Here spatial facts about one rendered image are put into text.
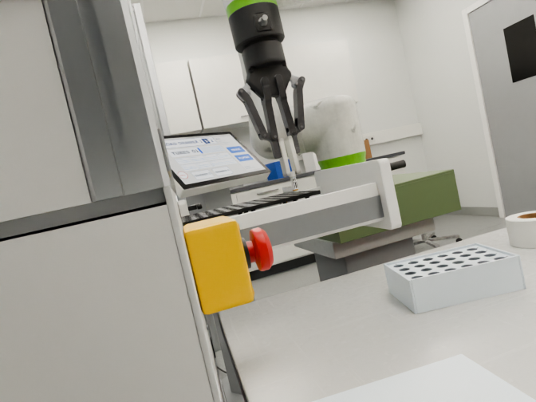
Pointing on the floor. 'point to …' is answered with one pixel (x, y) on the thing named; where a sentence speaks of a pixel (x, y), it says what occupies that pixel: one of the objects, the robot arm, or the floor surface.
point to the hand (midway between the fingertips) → (287, 156)
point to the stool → (434, 239)
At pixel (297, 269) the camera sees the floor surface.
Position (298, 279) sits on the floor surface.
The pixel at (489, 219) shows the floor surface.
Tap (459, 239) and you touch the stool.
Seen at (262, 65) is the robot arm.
